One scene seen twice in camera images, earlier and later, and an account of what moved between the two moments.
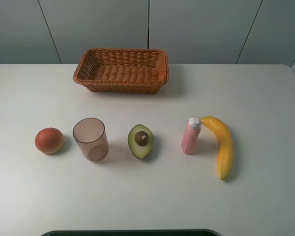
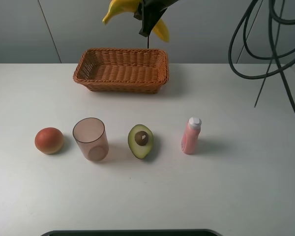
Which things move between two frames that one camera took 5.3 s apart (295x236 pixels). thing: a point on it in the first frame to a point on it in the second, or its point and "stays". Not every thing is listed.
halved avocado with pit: (140, 141) stays
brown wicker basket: (122, 71) stays
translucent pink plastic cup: (90, 135) stays
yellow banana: (226, 155) to (116, 6)
